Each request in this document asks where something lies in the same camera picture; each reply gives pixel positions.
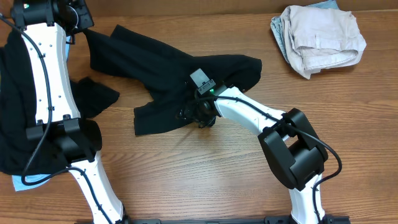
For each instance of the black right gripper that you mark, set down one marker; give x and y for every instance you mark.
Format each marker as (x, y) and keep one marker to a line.
(191, 111)

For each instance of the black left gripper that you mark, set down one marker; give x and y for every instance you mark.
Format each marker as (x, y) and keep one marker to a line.
(79, 16)

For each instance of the black t-shirt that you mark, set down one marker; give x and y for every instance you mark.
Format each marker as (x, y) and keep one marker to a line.
(165, 72)

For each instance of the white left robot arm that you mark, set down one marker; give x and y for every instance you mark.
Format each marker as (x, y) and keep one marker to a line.
(44, 26)

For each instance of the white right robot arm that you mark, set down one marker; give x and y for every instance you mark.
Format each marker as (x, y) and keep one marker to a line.
(293, 151)

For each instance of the beige folded pants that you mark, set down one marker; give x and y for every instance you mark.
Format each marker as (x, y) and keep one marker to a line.
(316, 39)

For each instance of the black garment pile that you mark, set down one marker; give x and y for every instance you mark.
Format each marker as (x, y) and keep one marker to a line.
(18, 103)

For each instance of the light blue shirt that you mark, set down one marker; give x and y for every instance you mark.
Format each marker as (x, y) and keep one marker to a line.
(19, 186)

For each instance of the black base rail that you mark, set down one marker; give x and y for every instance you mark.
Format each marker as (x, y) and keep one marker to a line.
(329, 219)

